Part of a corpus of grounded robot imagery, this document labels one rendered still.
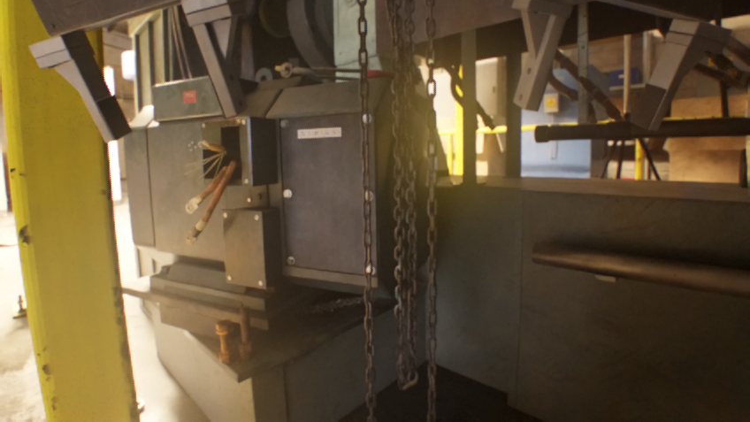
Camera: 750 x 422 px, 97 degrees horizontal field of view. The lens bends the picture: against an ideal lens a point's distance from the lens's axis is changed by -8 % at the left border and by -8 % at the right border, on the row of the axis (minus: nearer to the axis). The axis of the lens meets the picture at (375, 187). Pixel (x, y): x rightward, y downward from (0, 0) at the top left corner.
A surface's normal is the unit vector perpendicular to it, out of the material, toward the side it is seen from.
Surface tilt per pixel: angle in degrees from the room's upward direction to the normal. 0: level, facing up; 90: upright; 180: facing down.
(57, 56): 113
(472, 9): 90
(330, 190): 90
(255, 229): 90
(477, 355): 90
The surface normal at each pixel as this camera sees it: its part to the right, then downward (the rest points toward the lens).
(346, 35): -0.68, 0.08
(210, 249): -0.40, 0.10
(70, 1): -0.07, 0.48
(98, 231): 0.73, 0.05
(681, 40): -0.99, -0.10
